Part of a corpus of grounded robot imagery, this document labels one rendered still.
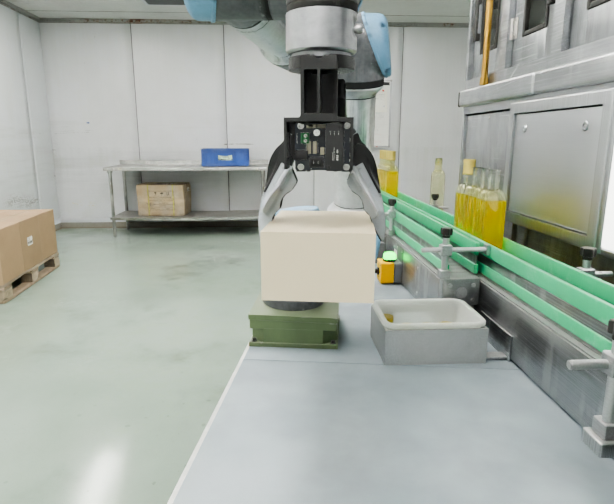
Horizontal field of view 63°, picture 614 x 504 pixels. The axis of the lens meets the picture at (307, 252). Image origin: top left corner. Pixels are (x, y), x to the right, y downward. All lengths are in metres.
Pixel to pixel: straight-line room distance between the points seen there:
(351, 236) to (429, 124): 6.96
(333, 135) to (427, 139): 6.94
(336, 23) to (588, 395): 0.70
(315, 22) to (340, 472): 0.59
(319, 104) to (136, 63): 6.97
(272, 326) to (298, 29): 0.76
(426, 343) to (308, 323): 0.26
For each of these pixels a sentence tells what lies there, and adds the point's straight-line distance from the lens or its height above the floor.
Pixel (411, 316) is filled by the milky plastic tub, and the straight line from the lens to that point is 1.25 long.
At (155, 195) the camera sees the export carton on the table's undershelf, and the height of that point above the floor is 0.52.
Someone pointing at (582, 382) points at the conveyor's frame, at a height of 0.83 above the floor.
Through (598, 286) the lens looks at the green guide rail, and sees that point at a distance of 1.08.
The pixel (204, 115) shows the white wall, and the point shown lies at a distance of 7.23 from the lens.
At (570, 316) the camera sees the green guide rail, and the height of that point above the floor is 0.91.
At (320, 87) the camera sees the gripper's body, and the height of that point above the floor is 1.27.
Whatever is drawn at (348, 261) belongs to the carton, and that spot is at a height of 1.09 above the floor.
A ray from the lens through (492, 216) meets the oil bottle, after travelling 1.38.
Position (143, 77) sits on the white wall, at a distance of 7.42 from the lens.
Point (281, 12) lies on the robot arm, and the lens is 0.68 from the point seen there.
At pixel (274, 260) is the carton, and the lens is 0.53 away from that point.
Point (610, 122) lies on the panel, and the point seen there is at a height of 1.25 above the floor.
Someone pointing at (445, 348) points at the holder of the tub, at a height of 0.79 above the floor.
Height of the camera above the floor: 1.22
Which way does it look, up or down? 13 degrees down
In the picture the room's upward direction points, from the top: straight up
